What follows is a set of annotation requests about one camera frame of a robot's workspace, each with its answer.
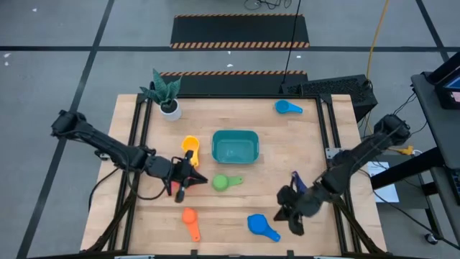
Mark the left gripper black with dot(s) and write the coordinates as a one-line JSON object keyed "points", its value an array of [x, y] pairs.
{"points": [[181, 176]]}

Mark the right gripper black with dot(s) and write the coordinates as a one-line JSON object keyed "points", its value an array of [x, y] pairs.
{"points": [[303, 199]]}

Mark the green measuring cup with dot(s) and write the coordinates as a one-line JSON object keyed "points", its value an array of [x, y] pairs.
{"points": [[220, 182]]}

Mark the red measuring cup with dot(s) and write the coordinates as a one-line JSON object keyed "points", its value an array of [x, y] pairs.
{"points": [[175, 186]]}

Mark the large blue measuring cup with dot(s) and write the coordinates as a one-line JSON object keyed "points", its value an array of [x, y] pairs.
{"points": [[257, 223]]}

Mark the yellow measuring cup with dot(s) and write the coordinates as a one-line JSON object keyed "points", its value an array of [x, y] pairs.
{"points": [[190, 144]]}

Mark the small dark blue measuring cup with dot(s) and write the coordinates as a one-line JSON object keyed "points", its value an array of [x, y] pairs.
{"points": [[298, 182]]}

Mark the orange measuring cup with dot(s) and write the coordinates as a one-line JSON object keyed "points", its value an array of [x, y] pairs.
{"points": [[189, 216]]}

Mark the teal plastic basket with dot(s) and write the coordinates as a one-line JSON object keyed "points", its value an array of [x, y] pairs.
{"points": [[235, 147]]}

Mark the light blue measuring cup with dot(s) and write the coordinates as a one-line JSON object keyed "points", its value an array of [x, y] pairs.
{"points": [[284, 106]]}

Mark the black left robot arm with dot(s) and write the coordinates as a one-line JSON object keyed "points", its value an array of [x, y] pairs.
{"points": [[108, 145]]}

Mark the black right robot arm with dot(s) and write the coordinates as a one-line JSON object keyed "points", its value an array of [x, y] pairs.
{"points": [[359, 151]]}

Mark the snake plant in white pot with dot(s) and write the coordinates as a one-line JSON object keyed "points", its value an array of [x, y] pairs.
{"points": [[170, 109]]}

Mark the black hazard-striped floor mat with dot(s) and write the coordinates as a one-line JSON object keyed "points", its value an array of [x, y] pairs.
{"points": [[239, 30], [233, 84]]}

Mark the white paper sheet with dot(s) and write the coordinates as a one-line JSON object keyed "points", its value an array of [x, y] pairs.
{"points": [[390, 190]]}

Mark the yellow power plug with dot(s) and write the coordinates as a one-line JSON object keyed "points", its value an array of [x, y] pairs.
{"points": [[407, 150]]}

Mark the black computer tower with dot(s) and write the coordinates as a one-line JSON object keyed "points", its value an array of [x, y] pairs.
{"points": [[334, 90]]}

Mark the black side desk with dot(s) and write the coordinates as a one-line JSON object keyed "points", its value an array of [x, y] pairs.
{"points": [[442, 136]]}

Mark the black laptop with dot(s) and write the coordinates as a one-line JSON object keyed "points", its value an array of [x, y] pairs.
{"points": [[449, 97]]}

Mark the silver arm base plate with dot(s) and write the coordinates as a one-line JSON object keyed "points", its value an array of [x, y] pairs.
{"points": [[331, 153], [104, 157]]}

